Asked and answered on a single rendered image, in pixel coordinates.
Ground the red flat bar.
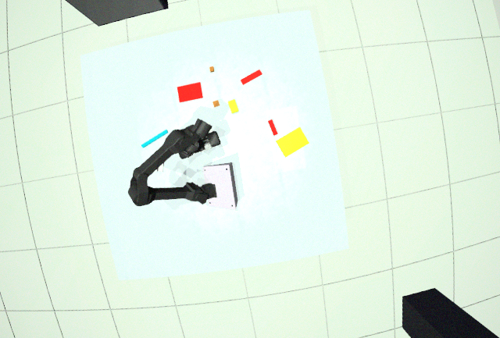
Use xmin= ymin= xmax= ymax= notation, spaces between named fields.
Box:
xmin=241 ymin=70 xmax=262 ymax=84

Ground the red flat plate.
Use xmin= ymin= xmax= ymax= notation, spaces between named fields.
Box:
xmin=177 ymin=82 xmax=203 ymax=103

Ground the yellow rectangular block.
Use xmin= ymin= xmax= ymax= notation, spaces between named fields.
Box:
xmin=228 ymin=100 xmax=238 ymax=113

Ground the yellow flat plate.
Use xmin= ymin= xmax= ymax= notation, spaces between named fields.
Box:
xmin=277 ymin=127 xmax=309 ymax=157

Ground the teal rectangular bar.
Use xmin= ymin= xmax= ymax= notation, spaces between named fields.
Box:
xmin=141 ymin=130 xmax=169 ymax=148

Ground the small red block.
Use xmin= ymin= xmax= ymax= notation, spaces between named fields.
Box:
xmin=268 ymin=120 xmax=278 ymax=135

